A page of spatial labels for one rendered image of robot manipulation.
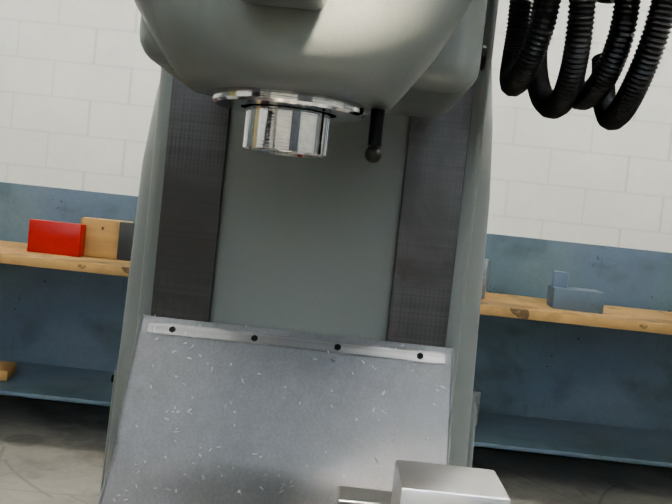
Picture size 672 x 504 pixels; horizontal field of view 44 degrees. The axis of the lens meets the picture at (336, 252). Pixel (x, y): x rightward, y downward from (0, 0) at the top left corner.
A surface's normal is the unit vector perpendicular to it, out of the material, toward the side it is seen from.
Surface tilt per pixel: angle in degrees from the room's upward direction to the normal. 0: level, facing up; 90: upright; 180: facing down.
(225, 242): 90
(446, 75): 117
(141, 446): 63
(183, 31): 128
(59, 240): 90
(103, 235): 90
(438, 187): 90
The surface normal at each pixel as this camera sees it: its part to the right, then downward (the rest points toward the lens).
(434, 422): 0.00, -0.41
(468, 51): 0.43, 0.09
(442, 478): 0.11, -0.99
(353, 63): 0.24, 0.78
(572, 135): -0.02, 0.05
